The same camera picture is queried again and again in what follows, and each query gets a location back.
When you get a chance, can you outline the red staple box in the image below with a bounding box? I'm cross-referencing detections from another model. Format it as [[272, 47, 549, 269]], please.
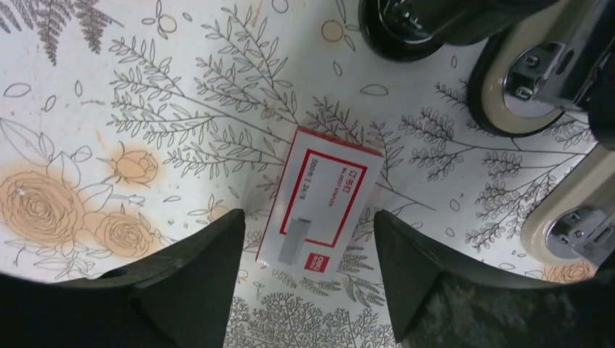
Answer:
[[255, 127, 384, 281]]

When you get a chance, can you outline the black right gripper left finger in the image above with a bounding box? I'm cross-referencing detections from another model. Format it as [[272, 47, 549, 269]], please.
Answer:
[[1, 209, 245, 347]]

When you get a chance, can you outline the beige and black stapler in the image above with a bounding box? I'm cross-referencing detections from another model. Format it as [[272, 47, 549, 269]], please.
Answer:
[[466, 1, 614, 149]]

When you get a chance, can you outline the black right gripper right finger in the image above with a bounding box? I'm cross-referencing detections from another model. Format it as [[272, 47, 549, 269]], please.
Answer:
[[373, 210, 614, 347]]

